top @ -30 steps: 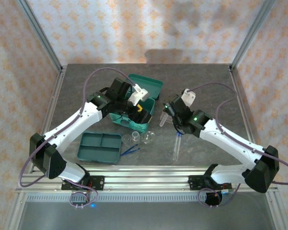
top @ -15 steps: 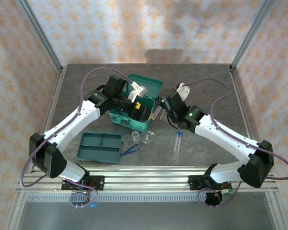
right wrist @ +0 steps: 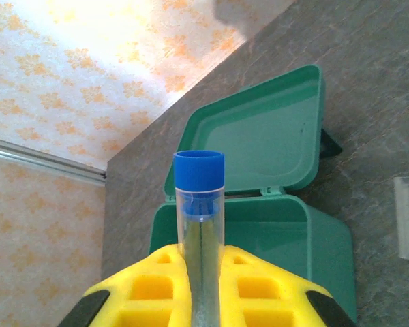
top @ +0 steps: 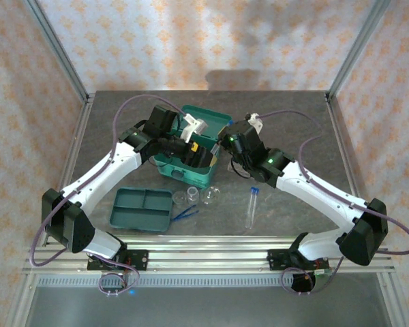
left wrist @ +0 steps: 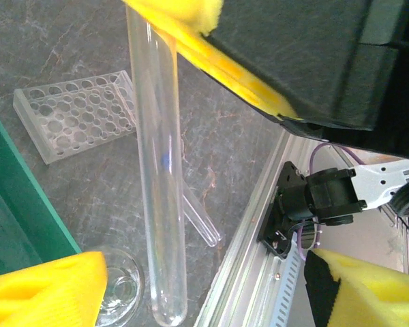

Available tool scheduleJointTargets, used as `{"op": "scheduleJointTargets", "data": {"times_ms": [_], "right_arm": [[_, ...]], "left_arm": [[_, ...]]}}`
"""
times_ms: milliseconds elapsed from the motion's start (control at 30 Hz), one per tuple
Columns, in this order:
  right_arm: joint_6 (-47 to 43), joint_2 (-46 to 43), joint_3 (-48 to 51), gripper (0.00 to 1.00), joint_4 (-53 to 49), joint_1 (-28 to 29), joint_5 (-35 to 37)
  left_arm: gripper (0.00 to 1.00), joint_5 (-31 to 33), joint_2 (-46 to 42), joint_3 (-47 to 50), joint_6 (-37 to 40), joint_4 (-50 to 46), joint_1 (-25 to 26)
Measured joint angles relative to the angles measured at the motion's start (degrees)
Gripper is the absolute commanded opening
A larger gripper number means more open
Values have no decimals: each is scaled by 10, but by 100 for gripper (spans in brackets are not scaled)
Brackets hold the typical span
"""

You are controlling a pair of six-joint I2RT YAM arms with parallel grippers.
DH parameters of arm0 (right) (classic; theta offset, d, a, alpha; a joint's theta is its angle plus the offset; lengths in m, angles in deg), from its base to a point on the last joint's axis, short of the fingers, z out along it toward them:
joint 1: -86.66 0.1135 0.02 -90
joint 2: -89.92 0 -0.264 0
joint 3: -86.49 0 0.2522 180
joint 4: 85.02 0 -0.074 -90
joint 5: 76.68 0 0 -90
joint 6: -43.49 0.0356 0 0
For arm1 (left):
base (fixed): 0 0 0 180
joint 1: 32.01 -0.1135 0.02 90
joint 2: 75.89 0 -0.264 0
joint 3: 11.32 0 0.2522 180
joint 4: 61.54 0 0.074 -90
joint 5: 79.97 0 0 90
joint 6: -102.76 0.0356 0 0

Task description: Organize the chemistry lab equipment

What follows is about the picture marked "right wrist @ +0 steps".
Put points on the blue-capped clear test tube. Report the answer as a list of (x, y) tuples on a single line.
[(199, 173)]

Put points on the green plastic storage box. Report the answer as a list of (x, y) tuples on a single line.
[(259, 136)]

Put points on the aluminium frame post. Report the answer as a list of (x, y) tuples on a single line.
[(37, 158)]

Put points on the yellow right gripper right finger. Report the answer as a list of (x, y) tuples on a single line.
[(259, 289)]

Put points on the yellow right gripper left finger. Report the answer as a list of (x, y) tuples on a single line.
[(146, 289)]

